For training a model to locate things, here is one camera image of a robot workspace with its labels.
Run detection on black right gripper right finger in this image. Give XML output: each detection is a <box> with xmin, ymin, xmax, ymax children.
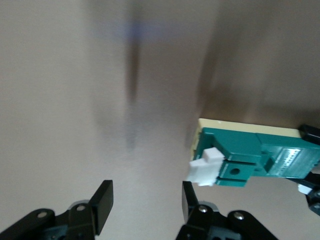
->
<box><xmin>176</xmin><ymin>181</ymin><xmax>227</xmax><ymax>240</ymax></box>

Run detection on green load switch cream base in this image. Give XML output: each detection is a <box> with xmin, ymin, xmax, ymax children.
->
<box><xmin>186</xmin><ymin>118</ymin><xmax>320</xmax><ymax>189</ymax></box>

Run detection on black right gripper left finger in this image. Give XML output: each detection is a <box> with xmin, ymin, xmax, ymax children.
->
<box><xmin>66</xmin><ymin>179</ymin><xmax>114</xmax><ymax>240</ymax></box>

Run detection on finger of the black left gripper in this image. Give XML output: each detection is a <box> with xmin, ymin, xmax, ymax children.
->
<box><xmin>298</xmin><ymin>124</ymin><xmax>320</xmax><ymax>145</ymax></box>
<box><xmin>284</xmin><ymin>166</ymin><xmax>320</xmax><ymax>217</ymax></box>

